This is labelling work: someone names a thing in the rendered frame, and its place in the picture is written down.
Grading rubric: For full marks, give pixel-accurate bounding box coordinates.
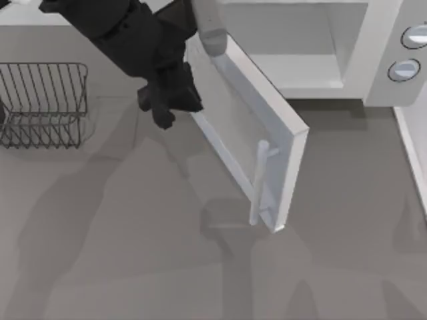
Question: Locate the pale grey rounded box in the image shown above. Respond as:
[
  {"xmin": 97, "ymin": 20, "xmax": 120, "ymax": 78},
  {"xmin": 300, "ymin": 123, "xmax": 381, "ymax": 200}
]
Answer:
[{"xmin": 191, "ymin": 0, "xmax": 230, "ymax": 58}]

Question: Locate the pale microwave door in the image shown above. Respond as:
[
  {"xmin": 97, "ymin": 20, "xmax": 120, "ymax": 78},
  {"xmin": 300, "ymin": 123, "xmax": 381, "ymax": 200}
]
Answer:
[{"xmin": 183, "ymin": 32, "xmax": 310, "ymax": 235}]

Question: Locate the pale microwave oven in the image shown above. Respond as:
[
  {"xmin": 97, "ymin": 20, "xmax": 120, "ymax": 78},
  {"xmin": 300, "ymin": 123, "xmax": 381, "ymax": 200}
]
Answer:
[{"xmin": 186, "ymin": 0, "xmax": 427, "ymax": 108}]

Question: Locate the grey microwave knob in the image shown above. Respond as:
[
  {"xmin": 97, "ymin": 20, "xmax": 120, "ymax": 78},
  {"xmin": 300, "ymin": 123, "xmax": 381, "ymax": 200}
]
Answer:
[
  {"xmin": 387, "ymin": 58, "xmax": 422, "ymax": 83},
  {"xmin": 400, "ymin": 23, "xmax": 427, "ymax": 51}
]

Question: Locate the dark wire basket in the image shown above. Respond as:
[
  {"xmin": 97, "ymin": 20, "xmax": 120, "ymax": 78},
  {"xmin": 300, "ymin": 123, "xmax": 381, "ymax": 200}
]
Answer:
[{"xmin": 0, "ymin": 61, "xmax": 89, "ymax": 150}]

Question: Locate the pale door handle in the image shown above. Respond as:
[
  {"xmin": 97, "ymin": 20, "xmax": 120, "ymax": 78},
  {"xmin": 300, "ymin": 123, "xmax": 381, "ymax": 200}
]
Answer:
[{"xmin": 248, "ymin": 139, "xmax": 281, "ymax": 227}]

